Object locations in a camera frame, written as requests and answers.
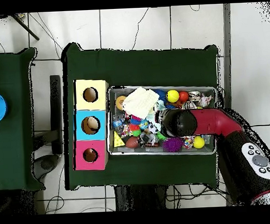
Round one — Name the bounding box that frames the blue spiky ball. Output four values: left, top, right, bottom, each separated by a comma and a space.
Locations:
153, 88, 168, 105

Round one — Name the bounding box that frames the yellow toy cheese wedge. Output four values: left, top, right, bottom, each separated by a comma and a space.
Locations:
112, 130, 126, 147

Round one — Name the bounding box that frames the black floor cable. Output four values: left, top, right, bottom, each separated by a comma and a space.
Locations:
249, 122, 270, 128

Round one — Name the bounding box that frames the mint green cloth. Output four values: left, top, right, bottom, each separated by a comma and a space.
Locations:
145, 99, 168, 132

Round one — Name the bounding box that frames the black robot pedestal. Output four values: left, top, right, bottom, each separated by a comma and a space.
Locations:
113, 183, 170, 212

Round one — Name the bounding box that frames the large yellow ball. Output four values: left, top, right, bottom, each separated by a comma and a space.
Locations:
165, 89, 180, 103

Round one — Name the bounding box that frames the toy burger bun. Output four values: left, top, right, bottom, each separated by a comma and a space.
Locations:
115, 94, 128, 111

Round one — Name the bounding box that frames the grey stand base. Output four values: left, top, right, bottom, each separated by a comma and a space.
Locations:
31, 154, 60, 180

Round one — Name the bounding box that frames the small yellow ball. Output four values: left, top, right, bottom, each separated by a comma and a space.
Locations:
192, 135, 206, 150

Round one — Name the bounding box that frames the brown toy football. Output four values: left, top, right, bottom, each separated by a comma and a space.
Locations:
125, 136, 140, 149

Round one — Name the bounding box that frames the black upright panel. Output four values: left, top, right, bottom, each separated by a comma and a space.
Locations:
49, 74, 64, 154

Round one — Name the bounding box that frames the brown plush bear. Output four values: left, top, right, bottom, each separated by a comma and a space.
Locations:
84, 148, 98, 162

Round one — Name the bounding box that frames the cream cloth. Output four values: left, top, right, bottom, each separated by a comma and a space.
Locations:
121, 85, 161, 121

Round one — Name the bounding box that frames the silver mesh bin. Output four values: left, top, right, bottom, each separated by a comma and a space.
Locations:
105, 81, 219, 160

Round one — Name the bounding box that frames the black tripod leg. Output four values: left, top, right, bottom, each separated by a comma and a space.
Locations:
11, 12, 40, 42

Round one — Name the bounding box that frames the orange ball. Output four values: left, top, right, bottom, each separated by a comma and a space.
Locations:
178, 90, 190, 103

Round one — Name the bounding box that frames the purple spiky ball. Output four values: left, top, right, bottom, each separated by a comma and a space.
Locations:
161, 137, 184, 153

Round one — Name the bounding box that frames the dark green table cloth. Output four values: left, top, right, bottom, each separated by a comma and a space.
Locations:
59, 36, 225, 195
0, 47, 46, 193

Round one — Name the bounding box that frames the wooden box with three holes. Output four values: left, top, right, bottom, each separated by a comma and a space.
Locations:
69, 78, 113, 171

